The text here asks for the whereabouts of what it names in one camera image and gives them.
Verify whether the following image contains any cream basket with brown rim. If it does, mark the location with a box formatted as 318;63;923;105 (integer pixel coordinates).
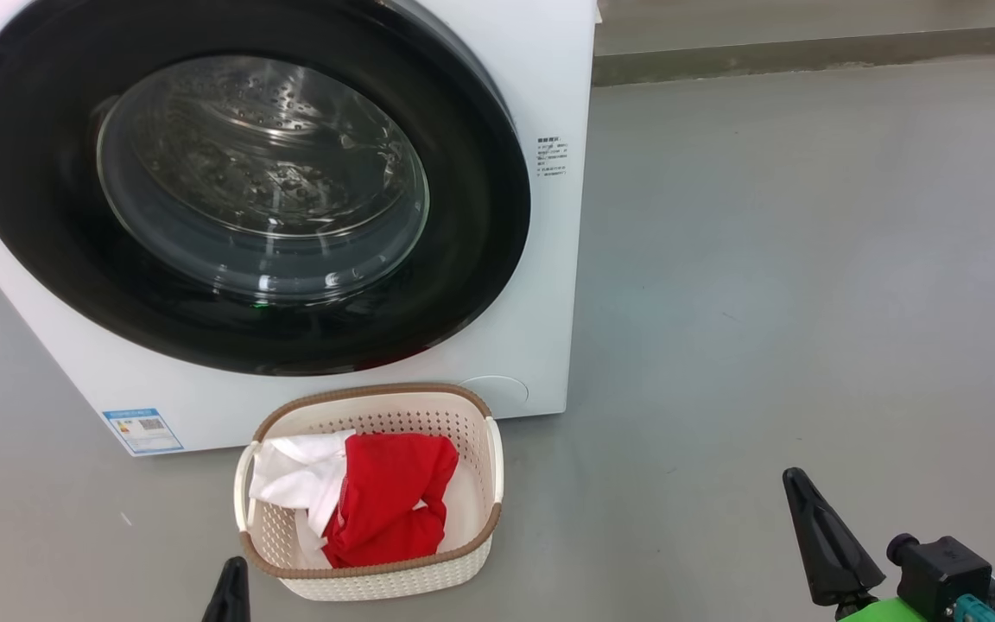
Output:
233;383;505;602

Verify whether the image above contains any teal right cable connector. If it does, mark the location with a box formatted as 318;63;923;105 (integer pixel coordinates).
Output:
951;593;995;622

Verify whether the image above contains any white washing machine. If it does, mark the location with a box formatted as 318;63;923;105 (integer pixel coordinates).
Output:
0;0;598;457

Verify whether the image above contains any blue energy label sticker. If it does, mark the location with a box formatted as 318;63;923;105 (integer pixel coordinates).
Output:
102;408;185;456

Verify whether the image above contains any steel washer drum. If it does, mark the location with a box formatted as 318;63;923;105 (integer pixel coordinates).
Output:
98;56;429;303

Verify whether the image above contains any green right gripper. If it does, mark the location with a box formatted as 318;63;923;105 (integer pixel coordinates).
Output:
782;467;930;622

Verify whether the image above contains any round white filter cover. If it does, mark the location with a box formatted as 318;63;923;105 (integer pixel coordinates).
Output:
459;374;530;416

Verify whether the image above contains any red and white garment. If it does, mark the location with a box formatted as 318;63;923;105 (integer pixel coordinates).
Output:
249;429;460;569

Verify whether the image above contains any black round glass washer door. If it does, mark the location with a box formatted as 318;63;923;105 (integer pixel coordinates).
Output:
0;0;533;377

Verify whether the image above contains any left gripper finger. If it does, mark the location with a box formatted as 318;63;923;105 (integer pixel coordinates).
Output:
201;556;251;622

